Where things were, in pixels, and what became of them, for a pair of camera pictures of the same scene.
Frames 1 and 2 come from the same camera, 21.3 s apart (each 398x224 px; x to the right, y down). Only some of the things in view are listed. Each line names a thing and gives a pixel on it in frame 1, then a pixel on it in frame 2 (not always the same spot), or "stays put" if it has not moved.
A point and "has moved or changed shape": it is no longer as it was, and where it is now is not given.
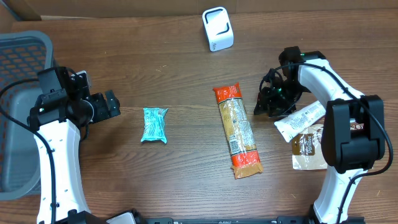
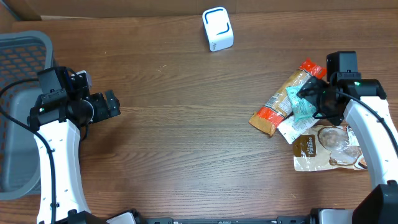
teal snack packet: (154, 126) -> (302, 109)
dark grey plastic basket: (23, 54) stays put
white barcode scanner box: (218, 28) stays put
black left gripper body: (100, 108) stays put
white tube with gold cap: (290, 126) stays put
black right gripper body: (284, 100) -> (316, 91)
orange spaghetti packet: (245, 159) has moved or changed shape
